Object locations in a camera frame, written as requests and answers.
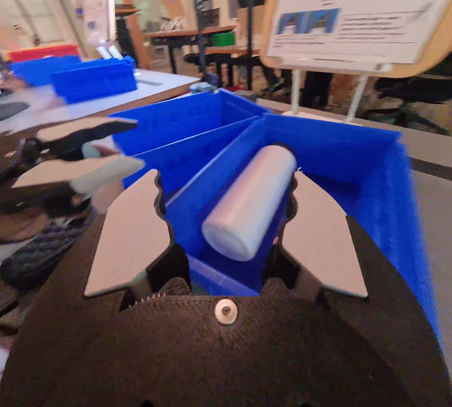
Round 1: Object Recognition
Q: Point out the black round pad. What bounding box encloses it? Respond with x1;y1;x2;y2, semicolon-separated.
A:
0;102;29;122

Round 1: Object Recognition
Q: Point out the blue plastic bin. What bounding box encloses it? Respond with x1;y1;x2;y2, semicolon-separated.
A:
109;89;270;199
51;56;138;105
9;55;82;87
165;113;442;344

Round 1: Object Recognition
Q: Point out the black office chair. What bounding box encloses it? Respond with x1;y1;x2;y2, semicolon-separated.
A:
364;75;452;136

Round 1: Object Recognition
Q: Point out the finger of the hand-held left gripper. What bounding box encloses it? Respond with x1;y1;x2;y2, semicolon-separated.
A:
12;154;146;197
35;117;139;160

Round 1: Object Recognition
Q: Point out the dark knit garment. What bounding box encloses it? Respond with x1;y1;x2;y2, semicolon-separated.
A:
0;216;87;291

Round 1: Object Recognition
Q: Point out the thin black pole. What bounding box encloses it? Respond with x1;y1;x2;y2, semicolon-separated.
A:
246;0;255;92

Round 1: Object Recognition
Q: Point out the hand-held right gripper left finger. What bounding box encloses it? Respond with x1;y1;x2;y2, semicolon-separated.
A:
84;169;175;300

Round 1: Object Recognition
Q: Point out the black light stand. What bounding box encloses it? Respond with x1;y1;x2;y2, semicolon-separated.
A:
191;0;219;88

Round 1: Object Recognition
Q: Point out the instruction sign stand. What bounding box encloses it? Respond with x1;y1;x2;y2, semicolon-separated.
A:
82;0;117;48
259;0;452;126

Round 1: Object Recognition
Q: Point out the red plastic bin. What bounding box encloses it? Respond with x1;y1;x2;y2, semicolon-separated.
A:
7;44;80;62

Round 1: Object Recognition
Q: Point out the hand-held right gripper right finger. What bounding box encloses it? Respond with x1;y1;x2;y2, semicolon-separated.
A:
277;171;369;303

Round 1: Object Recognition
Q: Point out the cardboard sheet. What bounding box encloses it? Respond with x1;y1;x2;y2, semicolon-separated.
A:
236;8;265;48

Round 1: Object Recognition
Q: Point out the wooden table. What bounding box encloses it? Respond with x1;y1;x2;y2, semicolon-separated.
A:
144;25;237;74
205;45;262;90

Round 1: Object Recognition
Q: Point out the wooden post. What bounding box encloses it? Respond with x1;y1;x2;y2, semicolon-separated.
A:
109;0;150;69

